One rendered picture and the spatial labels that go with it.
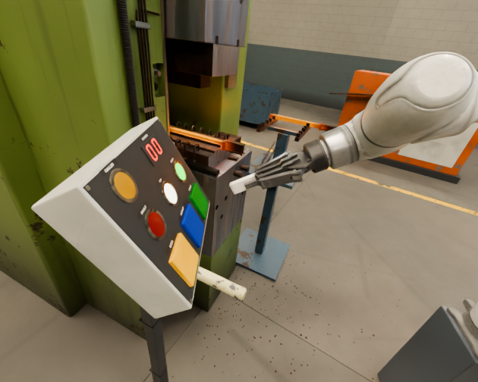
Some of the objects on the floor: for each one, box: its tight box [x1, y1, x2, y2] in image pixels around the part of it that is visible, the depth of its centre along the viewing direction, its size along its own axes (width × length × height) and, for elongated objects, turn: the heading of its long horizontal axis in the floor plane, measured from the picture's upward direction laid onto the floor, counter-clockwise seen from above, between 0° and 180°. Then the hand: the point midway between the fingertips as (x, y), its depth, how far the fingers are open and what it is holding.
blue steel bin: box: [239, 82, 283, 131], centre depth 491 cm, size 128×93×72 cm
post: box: [140, 305, 168, 382], centre depth 78 cm, size 4×4×108 cm
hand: (244, 183), depth 59 cm, fingers closed
